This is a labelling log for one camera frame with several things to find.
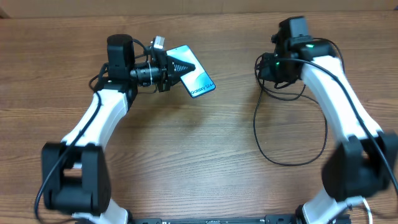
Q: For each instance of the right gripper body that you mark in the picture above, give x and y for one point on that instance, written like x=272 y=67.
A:
x=275 y=71

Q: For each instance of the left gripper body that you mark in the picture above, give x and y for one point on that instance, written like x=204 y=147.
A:
x=161 y=57

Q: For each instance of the blue Galaxy smartphone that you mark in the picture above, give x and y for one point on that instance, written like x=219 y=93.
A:
x=198 y=82

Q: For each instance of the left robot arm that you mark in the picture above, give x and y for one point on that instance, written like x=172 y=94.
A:
x=75 y=175

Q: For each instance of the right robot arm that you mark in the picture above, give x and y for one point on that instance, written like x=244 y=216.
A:
x=364 y=159

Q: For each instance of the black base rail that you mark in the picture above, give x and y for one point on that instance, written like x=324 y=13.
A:
x=211 y=221

